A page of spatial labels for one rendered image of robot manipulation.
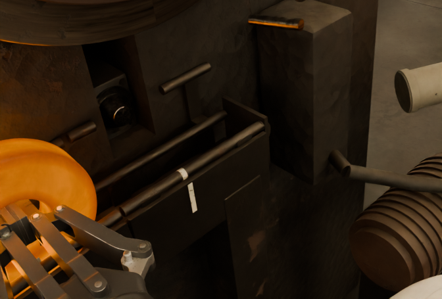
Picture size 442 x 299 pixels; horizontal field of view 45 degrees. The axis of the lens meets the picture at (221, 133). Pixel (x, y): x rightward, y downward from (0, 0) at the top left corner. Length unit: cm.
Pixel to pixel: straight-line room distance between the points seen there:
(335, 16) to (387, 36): 177
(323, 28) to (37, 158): 35
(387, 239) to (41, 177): 46
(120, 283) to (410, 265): 46
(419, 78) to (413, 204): 17
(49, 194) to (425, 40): 206
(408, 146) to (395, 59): 57
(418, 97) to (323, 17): 18
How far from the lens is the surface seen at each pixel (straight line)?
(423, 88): 74
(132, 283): 39
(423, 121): 188
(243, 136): 59
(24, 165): 46
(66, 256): 42
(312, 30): 62
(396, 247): 75
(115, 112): 61
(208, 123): 64
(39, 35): 41
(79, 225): 44
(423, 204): 78
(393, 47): 233
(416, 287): 41
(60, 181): 49
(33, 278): 42
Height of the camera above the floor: 106
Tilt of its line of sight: 36 degrees down
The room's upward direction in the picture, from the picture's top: 7 degrees counter-clockwise
